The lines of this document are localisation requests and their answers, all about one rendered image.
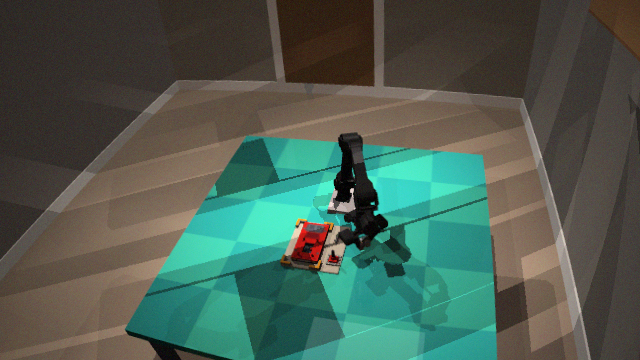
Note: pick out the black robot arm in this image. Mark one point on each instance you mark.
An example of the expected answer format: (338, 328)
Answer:
(364, 194)

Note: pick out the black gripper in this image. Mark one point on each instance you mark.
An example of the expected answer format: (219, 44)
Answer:
(350, 237)

